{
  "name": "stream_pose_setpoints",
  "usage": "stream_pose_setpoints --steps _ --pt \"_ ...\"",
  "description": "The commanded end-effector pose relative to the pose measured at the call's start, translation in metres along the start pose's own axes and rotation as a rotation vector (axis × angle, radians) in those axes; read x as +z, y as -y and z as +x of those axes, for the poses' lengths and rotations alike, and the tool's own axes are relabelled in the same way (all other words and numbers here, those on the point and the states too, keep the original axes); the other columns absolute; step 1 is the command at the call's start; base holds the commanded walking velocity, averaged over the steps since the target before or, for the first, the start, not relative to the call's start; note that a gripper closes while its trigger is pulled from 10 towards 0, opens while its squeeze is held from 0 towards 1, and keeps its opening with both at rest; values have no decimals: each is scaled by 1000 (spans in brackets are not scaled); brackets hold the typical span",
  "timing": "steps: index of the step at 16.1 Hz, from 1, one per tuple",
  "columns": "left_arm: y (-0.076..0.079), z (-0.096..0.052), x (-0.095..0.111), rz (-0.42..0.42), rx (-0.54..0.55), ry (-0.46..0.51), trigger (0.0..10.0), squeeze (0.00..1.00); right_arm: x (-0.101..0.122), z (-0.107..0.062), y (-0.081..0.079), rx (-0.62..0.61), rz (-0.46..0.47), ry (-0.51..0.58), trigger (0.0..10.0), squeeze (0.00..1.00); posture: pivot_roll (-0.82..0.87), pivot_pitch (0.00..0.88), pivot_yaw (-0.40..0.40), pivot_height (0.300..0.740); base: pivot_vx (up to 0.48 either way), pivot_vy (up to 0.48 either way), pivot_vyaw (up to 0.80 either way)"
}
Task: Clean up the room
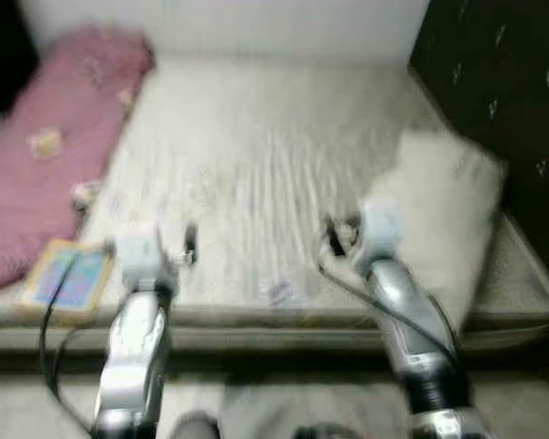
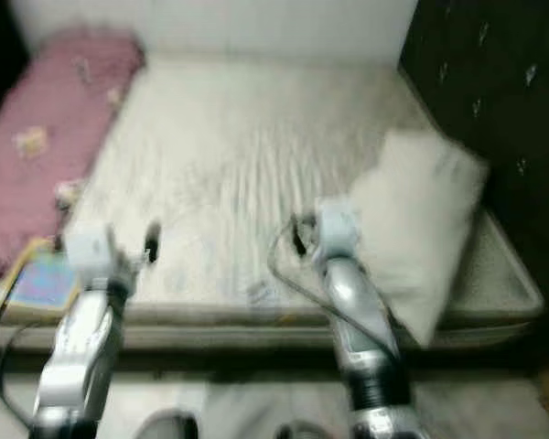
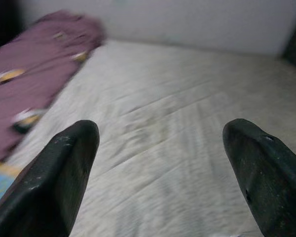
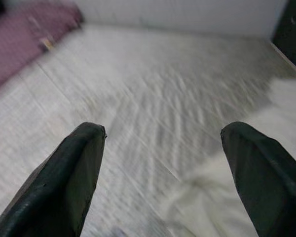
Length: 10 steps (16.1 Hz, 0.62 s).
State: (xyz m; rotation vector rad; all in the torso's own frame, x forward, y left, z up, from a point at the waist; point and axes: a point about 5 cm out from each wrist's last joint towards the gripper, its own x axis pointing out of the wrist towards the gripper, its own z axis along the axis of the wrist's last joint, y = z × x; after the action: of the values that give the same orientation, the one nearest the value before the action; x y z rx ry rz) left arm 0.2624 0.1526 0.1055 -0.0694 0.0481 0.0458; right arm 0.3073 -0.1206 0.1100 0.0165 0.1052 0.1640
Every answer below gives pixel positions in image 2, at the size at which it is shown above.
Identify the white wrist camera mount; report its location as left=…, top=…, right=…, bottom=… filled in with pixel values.
left=62, top=222, right=126, bottom=286
left=313, top=197, right=361, bottom=263

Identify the white pillow with tree print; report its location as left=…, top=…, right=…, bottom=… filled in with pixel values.
left=348, top=126, right=491, bottom=350

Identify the pink penguin print blanket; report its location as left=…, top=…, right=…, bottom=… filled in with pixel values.
left=0, top=26, right=147, bottom=286

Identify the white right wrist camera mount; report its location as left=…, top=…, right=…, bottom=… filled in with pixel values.
left=313, top=197, right=361, bottom=263

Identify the grey robot left leg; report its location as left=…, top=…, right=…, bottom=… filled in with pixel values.
left=137, top=412, right=199, bottom=439

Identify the white quilted mattress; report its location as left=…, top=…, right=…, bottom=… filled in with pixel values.
left=0, top=53, right=546, bottom=353

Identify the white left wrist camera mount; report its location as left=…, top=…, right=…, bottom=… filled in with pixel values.
left=62, top=222, right=126, bottom=286

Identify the blue yellow picture book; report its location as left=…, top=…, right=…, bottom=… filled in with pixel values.
left=0, top=238, right=81, bottom=319

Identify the dark tufted headboard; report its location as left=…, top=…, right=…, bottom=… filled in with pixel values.
left=397, top=0, right=549, bottom=275

